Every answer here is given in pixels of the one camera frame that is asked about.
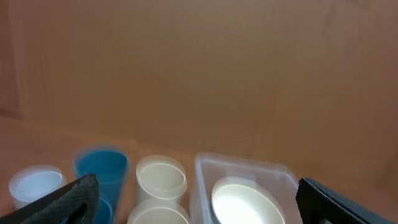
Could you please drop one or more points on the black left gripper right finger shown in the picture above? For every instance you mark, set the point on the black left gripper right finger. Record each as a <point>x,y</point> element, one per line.
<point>320,204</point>

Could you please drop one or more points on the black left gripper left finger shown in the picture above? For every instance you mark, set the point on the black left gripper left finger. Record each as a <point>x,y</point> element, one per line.
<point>76,202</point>

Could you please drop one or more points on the grey small cup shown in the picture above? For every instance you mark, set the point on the grey small cup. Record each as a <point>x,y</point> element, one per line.
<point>35,182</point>

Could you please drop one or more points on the cream bowl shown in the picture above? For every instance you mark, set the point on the cream bowl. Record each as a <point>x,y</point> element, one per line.
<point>236,200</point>

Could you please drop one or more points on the dark blue tall cup rear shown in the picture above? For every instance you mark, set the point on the dark blue tall cup rear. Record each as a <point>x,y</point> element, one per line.
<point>109,164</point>

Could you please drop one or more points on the beige tall cup front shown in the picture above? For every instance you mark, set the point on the beige tall cup front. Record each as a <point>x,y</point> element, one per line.
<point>157,211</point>

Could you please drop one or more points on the beige tall cup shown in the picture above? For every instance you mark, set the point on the beige tall cup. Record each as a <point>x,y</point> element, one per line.
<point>157,211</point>
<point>160,177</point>

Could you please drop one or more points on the beige tall cup rear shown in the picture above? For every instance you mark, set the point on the beige tall cup rear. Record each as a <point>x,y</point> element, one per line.
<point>160,177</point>

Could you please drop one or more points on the clear plastic storage bin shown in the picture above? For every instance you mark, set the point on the clear plastic storage bin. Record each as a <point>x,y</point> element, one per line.
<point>209,168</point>

